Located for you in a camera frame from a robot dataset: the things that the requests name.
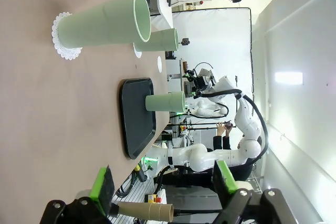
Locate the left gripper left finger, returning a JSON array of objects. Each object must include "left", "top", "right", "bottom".
[{"left": 39, "top": 165, "right": 120, "bottom": 224}]

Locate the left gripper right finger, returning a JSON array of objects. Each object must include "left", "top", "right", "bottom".
[{"left": 212, "top": 159, "right": 325, "bottom": 224}]

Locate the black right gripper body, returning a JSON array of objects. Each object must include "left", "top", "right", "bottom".
[{"left": 195, "top": 76, "right": 208, "bottom": 91}]

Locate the pale green cup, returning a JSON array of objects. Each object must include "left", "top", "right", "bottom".
[
  {"left": 133, "top": 27, "right": 180, "bottom": 52},
  {"left": 145, "top": 90, "right": 186, "bottom": 112},
  {"left": 57, "top": 0, "right": 152, "bottom": 49}
]

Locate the seated person in black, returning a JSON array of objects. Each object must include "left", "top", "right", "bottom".
[{"left": 212, "top": 120, "right": 263, "bottom": 183}]

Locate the black yellow handheld controller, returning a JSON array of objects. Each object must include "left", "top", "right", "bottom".
[{"left": 133, "top": 165, "right": 148, "bottom": 183}]

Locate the brown cardboard tube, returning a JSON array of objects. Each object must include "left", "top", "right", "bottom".
[{"left": 117, "top": 201, "right": 174, "bottom": 221}]

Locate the white backdrop screen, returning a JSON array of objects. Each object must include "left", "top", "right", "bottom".
[{"left": 172, "top": 7, "right": 254, "bottom": 141}]

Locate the yellow red emergency stop box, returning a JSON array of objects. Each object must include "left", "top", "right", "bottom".
[{"left": 145, "top": 194, "right": 166, "bottom": 204}]

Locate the black plastic tray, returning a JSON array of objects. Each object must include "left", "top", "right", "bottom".
[{"left": 118, "top": 77, "right": 158, "bottom": 160}]

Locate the white side table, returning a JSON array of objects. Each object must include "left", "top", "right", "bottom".
[{"left": 148, "top": 0, "right": 174, "bottom": 30}]

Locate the rectangular ceiling light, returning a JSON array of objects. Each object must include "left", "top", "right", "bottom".
[{"left": 274, "top": 71, "right": 303, "bottom": 86}]

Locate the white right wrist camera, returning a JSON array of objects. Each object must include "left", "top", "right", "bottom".
[{"left": 199, "top": 68, "right": 218, "bottom": 86}]

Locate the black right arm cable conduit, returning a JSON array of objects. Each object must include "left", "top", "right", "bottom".
[{"left": 202, "top": 89, "right": 269, "bottom": 168}]

